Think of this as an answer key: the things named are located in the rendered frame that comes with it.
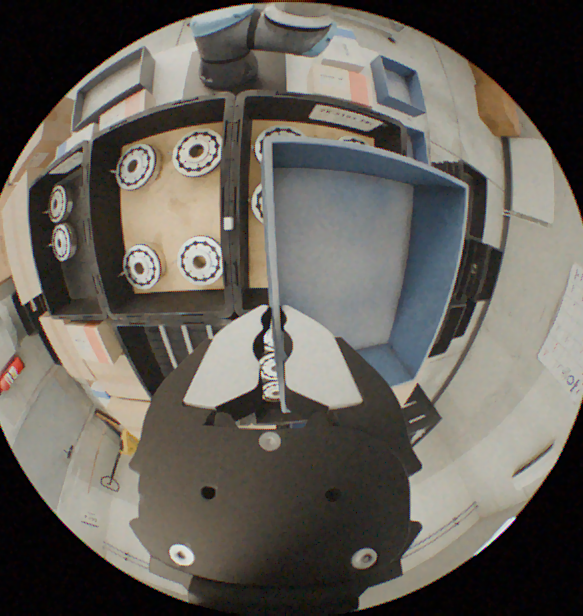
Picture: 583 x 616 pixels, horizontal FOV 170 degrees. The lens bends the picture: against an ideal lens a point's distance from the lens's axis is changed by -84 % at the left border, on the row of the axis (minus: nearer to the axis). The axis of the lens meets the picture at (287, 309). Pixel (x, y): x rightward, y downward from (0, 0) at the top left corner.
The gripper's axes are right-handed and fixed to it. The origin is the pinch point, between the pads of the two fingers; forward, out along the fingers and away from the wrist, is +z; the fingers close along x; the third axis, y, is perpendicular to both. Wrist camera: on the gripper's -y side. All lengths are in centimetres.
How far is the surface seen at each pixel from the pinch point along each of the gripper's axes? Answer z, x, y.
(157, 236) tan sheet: 27.3, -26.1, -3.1
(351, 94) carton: 37, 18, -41
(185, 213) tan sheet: 28.0, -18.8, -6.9
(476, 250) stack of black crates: 75, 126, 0
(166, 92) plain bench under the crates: 40, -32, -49
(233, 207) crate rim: 19.0, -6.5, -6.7
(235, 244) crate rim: 19.0, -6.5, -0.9
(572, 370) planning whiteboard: -30, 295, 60
